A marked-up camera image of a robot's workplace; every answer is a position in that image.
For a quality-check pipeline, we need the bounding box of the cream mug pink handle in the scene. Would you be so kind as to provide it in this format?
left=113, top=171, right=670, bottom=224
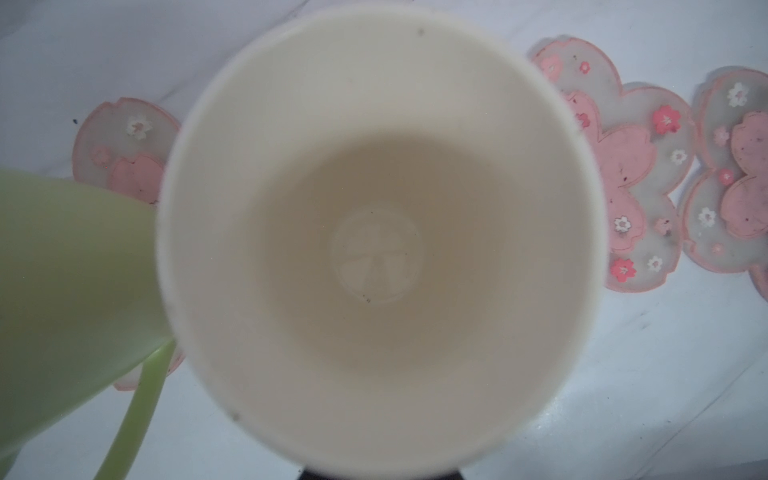
left=156, top=4, right=607, bottom=479

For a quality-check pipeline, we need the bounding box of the green mug white inside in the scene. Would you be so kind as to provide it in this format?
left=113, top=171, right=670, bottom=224
left=1, top=169, right=175, bottom=479

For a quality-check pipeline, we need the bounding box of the pink flower coaster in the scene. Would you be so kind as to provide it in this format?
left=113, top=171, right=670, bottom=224
left=678, top=67, right=767, bottom=297
left=532, top=37, right=695, bottom=293
left=71, top=97, right=180, bottom=391

